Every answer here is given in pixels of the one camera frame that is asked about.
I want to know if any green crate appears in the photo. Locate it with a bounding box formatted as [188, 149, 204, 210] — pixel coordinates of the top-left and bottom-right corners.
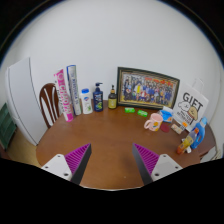
[0, 102, 18, 150]

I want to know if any pink ceramic mug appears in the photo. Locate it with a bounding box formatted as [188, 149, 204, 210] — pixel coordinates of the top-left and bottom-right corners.
[143, 113, 164, 132]

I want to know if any amber pump bottle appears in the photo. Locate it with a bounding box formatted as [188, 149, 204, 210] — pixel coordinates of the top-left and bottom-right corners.
[107, 84, 118, 110]

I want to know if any dark blue pump bottle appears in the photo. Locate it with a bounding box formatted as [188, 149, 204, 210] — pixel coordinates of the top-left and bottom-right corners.
[92, 82, 104, 113]

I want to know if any framed group picture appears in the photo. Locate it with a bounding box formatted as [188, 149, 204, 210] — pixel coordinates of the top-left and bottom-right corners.
[116, 66, 181, 111]

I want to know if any tall pink white box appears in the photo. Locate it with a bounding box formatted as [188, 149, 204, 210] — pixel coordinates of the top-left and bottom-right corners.
[53, 68, 74, 123]

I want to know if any white shampoo bottle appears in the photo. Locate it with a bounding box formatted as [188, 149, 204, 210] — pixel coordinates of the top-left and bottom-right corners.
[80, 88, 94, 115]

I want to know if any blue detergent bottle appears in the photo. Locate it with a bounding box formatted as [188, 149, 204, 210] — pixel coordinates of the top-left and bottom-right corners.
[189, 117, 208, 150]

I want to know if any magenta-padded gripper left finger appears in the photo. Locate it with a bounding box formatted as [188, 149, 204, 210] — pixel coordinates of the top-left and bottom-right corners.
[40, 143, 93, 186]

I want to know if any brown wooden chair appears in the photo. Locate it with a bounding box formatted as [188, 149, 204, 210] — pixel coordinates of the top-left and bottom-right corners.
[38, 82, 62, 129]

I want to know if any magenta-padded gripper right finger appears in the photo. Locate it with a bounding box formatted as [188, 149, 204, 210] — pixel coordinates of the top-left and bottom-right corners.
[131, 143, 184, 186]

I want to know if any tall white blue tube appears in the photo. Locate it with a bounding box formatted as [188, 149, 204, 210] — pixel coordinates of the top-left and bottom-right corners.
[66, 64, 83, 116]

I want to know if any flat round red coaster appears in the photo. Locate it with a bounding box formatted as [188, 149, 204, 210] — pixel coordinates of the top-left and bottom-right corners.
[159, 122, 172, 134]

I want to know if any blue tissue pack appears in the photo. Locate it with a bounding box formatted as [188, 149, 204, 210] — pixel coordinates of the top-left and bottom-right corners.
[159, 107, 174, 124]

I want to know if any white paper gift bag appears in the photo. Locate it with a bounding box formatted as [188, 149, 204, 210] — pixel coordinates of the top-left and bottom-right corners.
[173, 78, 210, 133]

